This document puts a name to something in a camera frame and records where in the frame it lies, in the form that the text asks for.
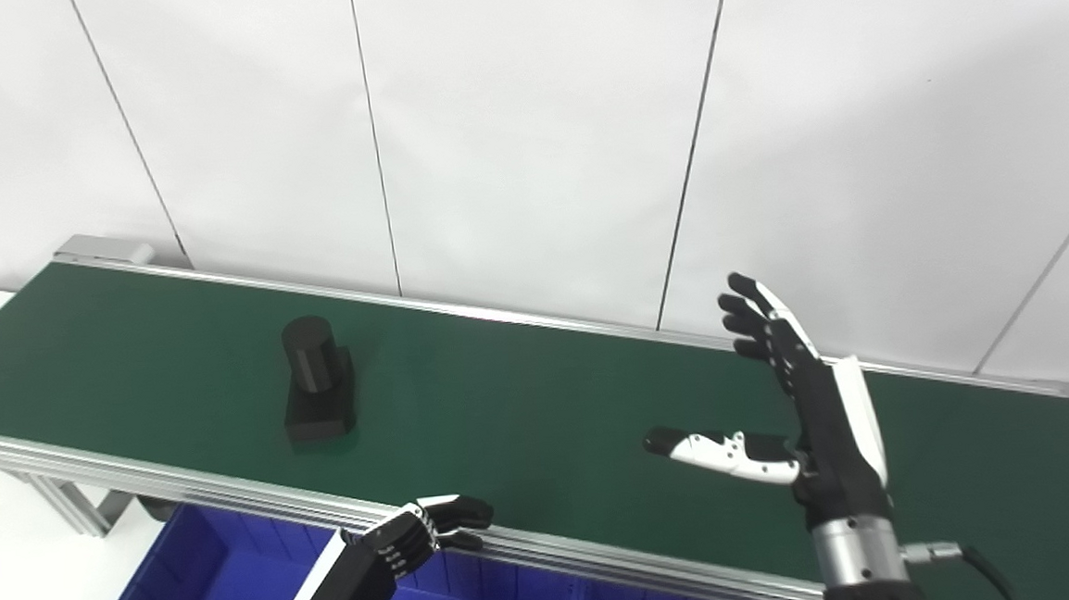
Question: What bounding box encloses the aluminium conveyor leg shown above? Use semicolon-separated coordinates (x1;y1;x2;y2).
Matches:
2;462;142;544

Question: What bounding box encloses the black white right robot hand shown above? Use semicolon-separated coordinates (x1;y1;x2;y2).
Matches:
634;264;892;540

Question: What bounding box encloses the black cylinder block part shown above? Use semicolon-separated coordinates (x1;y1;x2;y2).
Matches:
277;312;361;449

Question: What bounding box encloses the green conveyor belt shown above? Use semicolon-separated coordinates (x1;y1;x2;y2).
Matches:
0;201;1069;600
0;174;1069;600

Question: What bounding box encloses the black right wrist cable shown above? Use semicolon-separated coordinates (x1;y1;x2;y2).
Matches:
900;537;1018;600

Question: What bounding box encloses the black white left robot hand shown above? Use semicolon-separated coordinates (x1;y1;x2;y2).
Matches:
271;493;500;600

